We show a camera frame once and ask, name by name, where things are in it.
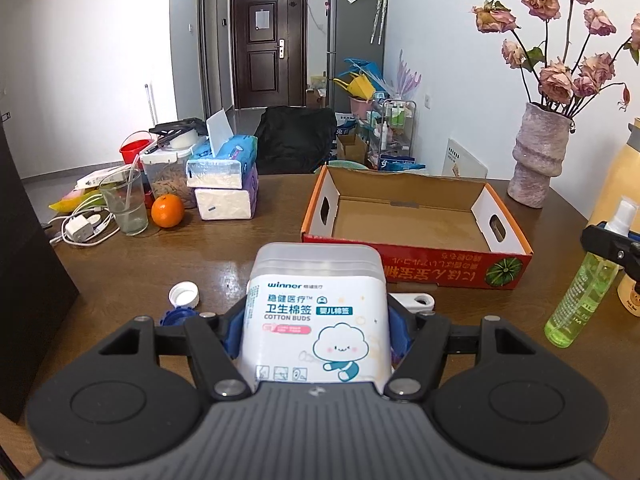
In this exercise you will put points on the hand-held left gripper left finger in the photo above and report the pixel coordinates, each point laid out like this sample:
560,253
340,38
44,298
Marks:
234,335

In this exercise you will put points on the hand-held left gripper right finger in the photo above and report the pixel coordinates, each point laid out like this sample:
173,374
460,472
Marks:
400,335

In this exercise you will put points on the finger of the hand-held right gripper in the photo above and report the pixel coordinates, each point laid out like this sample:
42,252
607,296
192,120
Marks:
607,246

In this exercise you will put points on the white spray bottle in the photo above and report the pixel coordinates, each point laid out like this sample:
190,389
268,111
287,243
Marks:
415,301

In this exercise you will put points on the blue bottle cap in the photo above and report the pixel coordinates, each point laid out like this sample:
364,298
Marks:
177,316

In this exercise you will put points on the white bottle cap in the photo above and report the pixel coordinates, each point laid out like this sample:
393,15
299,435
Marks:
184,294

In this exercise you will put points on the green spray bottle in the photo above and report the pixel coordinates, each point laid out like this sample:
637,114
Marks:
575,305

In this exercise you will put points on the white cotton buds box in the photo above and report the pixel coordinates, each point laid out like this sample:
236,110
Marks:
300,300

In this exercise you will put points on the orange red cardboard box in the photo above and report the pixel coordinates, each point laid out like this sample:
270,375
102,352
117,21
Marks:
400,260

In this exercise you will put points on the yellow thermos jug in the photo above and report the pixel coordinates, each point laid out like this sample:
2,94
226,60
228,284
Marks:
620,185

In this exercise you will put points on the pink textured vase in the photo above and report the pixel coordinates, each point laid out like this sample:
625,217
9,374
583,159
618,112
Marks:
537,160

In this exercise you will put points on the purple tissue pack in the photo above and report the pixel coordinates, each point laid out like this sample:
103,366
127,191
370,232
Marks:
225,205

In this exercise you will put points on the orange fruit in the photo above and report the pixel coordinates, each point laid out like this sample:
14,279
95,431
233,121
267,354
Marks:
167,211

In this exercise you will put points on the clear glass cup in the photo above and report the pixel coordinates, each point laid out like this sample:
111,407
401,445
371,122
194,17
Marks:
127,217

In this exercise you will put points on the white flat board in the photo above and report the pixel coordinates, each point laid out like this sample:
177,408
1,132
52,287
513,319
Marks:
465,162

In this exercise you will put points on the clear food container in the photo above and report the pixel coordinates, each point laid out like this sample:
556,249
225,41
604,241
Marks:
167,180

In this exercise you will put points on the blue packets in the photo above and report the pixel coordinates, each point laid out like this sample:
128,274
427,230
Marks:
400,164

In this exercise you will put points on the dried pink rose bouquet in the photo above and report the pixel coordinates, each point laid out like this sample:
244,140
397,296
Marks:
555,80

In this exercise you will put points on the blue tissue pack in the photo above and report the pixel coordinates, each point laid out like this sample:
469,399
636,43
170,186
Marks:
225,160

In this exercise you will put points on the white charger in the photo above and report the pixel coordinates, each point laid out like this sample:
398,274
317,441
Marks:
82,227

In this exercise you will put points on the drinking straw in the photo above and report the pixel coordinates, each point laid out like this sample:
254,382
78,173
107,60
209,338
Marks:
134,172

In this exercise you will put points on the small brown cardboard box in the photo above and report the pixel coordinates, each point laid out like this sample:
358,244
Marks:
352,149

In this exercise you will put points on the metal rolling cart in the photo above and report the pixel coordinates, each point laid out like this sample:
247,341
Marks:
395,130

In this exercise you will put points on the small white box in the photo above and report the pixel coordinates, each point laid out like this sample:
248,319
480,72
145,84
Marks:
97,177

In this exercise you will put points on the yellow green packet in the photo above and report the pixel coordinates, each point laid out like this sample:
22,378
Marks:
70,204

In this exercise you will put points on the black paper bag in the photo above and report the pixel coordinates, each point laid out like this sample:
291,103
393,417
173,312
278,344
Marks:
30,285

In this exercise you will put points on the red bucket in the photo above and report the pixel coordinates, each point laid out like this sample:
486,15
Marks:
134,149

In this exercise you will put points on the black plastic tray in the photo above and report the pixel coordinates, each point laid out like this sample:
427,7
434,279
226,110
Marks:
175,125

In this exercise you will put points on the pink plastic bucket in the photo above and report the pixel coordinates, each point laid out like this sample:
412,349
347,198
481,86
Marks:
359,107

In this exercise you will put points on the white pole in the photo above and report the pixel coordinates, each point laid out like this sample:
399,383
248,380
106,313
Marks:
151,105

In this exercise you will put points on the purple feather decoration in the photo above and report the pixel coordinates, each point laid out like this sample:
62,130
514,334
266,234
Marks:
407,80

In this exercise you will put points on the dark brown door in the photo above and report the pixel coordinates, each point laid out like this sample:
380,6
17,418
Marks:
267,60

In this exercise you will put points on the grey fridge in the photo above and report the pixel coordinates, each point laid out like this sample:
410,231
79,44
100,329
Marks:
350,50

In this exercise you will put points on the white folded umbrella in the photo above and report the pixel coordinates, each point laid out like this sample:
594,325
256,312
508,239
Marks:
379,10

